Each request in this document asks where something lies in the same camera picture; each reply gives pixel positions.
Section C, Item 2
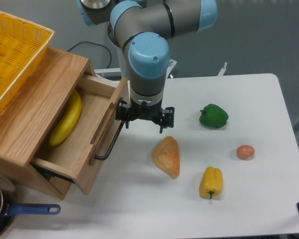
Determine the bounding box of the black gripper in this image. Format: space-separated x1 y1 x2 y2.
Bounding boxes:
115 98 175 133

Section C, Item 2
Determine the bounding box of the wooden top drawer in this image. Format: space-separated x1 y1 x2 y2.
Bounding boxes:
30 75 129 198

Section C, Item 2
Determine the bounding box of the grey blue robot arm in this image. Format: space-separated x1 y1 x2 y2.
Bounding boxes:
77 0 218 129

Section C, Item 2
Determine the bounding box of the wooden drawer cabinet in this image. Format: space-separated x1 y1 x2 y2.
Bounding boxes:
0 47 93 199

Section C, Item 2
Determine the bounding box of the orange toy bread wedge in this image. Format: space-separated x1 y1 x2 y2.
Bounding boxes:
151 136 180 179

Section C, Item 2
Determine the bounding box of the green toy bell pepper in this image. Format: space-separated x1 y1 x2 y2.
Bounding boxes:
199 104 229 128

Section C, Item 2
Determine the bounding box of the yellow toy banana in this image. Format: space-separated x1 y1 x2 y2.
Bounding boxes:
49 90 82 147

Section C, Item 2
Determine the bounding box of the yellow toy bell pepper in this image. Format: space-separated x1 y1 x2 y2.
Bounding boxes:
199 166 223 199

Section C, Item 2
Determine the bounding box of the brown toy egg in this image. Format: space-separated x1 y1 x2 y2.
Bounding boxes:
236 144 255 160

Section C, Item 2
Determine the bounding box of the yellow plastic basket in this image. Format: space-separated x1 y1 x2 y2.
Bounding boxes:
0 11 54 114

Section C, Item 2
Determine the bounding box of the black floor cable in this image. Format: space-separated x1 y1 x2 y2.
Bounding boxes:
66 41 112 70

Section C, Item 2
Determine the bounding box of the blue handled frying pan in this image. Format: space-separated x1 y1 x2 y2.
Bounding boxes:
0 177 61 236

